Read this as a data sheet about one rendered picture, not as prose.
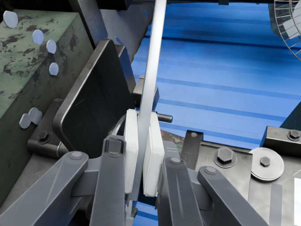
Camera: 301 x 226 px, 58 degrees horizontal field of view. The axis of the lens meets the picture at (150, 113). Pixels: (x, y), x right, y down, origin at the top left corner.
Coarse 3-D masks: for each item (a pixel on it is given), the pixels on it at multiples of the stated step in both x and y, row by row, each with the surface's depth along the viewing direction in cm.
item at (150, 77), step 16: (160, 0) 20; (160, 16) 19; (160, 32) 18; (144, 80) 18; (144, 96) 18; (144, 112) 18; (144, 128) 18; (144, 144) 18; (128, 208) 35; (128, 224) 23
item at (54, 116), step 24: (96, 48) 32; (96, 72) 31; (120, 72) 38; (72, 96) 28; (96, 96) 32; (120, 96) 39; (48, 120) 43; (72, 120) 28; (96, 120) 33; (120, 120) 40; (48, 144) 40; (72, 144) 29; (96, 144) 34
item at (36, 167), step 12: (120, 48) 55; (120, 60) 55; (132, 72) 62; (132, 84) 63; (132, 96) 64; (36, 156) 43; (24, 168) 42; (36, 168) 41; (48, 168) 41; (24, 180) 40; (36, 180) 40; (12, 192) 39
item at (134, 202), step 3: (141, 177) 55; (141, 180) 56; (141, 183) 56; (141, 186) 57; (126, 195) 48; (138, 195) 56; (126, 198) 48; (135, 201) 54; (132, 204) 52; (135, 204) 54; (135, 207) 55
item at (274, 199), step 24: (216, 144) 47; (216, 168) 41; (240, 168) 40; (264, 168) 42; (288, 168) 42; (240, 192) 38; (264, 192) 41; (288, 192) 40; (264, 216) 39; (288, 216) 38
